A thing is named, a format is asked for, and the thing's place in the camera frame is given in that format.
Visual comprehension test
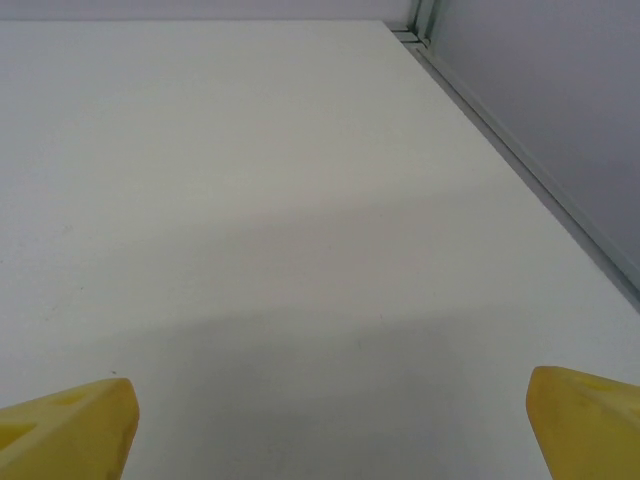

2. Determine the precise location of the aluminium frame post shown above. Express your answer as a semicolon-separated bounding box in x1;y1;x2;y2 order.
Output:
407;0;439;46

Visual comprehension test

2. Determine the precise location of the aluminium side table rail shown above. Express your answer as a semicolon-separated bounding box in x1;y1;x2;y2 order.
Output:
412;42;640;304

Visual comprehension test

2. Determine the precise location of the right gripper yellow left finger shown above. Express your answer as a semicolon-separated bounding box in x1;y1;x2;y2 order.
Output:
0;377;140;480

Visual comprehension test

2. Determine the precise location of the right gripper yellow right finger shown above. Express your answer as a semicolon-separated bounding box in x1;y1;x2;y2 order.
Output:
528;365;640;480

